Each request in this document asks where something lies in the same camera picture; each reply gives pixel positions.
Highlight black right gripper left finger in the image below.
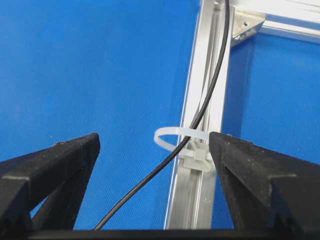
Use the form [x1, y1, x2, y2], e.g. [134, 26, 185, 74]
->
[0, 132, 100, 230]

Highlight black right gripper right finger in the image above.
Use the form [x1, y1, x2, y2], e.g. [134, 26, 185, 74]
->
[209, 132, 320, 230]

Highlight black wire with metal tip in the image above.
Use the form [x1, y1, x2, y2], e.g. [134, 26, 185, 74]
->
[92, 0, 231, 231]

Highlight blue table mat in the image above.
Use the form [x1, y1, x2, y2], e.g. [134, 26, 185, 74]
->
[0, 0, 320, 230]

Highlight aluminium extrusion frame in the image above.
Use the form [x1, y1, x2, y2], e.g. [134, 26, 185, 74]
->
[164, 0, 320, 230]

